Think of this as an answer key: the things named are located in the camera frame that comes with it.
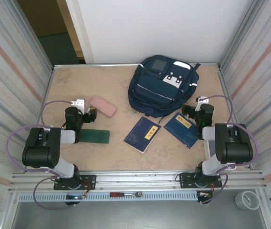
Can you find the small controller circuit board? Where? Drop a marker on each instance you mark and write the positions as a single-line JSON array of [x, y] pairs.
[[74, 197], [205, 195]]

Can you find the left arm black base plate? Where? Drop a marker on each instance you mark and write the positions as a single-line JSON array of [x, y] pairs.
[[90, 180]]

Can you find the aluminium mounting rail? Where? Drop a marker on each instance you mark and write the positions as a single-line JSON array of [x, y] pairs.
[[137, 176]]

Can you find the brown door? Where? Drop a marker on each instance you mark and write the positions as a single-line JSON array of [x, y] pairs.
[[42, 16]]

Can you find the grey tape roll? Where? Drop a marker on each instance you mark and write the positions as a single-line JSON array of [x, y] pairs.
[[241, 200]]

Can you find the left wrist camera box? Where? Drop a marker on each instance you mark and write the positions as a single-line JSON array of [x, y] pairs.
[[78, 103]]

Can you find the aluminium table edge rail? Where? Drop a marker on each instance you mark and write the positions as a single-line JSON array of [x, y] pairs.
[[78, 65]]

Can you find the green rectangular pad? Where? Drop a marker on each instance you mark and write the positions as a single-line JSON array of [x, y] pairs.
[[94, 136]]

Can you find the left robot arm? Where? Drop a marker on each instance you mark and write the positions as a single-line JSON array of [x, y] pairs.
[[40, 145]]

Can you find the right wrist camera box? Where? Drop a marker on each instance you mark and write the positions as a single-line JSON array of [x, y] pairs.
[[200, 101]]

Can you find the blue book with emblem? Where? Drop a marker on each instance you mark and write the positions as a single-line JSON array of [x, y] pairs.
[[141, 134]]

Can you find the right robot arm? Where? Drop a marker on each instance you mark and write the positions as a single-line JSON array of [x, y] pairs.
[[235, 143]]

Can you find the navy blue backpack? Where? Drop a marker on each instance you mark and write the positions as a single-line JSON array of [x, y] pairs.
[[154, 95]]

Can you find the white door frame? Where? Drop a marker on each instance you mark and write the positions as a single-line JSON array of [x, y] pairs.
[[83, 35]]

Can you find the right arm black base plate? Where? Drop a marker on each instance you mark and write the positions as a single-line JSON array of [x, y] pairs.
[[185, 181]]

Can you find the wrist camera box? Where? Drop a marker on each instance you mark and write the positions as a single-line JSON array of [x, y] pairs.
[[78, 103], [200, 101]]

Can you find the blue book yellow label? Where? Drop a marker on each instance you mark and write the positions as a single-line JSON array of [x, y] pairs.
[[181, 130]]

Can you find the pink pencil case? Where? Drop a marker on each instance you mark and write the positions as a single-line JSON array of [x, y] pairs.
[[103, 107]]

